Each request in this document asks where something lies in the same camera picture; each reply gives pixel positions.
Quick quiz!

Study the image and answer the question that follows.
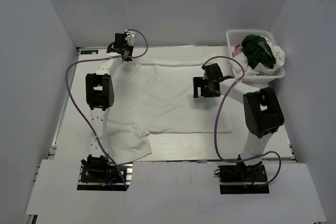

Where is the dark green t shirt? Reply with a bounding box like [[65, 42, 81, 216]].
[[241, 35, 276, 69]]

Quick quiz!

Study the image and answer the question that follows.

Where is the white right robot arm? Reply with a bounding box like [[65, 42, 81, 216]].
[[193, 63, 285, 182]]

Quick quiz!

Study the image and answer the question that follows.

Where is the pink t shirt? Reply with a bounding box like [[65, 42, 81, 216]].
[[232, 45, 244, 58]]

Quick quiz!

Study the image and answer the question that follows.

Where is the white plastic laundry basket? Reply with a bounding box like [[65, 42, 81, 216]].
[[226, 30, 285, 84]]

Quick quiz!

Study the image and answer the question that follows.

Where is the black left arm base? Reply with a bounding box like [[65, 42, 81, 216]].
[[77, 155, 132, 191]]

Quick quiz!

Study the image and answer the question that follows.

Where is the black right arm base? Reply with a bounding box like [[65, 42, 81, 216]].
[[214, 162, 270, 195]]

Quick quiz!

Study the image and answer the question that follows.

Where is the blue label sticker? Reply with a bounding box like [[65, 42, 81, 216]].
[[80, 50, 99, 55]]

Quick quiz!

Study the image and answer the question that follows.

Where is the white printed t shirt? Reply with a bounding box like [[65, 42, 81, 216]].
[[229, 36, 286, 77]]

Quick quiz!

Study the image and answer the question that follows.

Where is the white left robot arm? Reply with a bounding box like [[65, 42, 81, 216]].
[[85, 30, 136, 157]]

